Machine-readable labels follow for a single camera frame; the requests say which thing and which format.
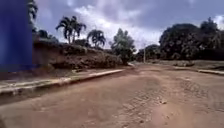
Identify pale concrete kerb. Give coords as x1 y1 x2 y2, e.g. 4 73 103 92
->
0 68 125 99
173 65 224 76

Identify dusty pavement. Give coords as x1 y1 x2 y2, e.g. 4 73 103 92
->
0 68 111 89

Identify grass verge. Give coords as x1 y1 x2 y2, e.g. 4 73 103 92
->
146 59 224 72

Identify blue wall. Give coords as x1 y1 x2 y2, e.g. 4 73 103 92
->
0 0 34 73

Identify green leafy tree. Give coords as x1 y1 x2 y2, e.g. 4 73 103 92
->
109 27 137 66

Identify brown cobbled road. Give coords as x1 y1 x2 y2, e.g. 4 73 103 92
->
0 63 224 128

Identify overgrown earth bank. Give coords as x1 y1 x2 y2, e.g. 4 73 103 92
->
32 38 126 72

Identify group of dark trees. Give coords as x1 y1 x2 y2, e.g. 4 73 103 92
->
134 17 224 62

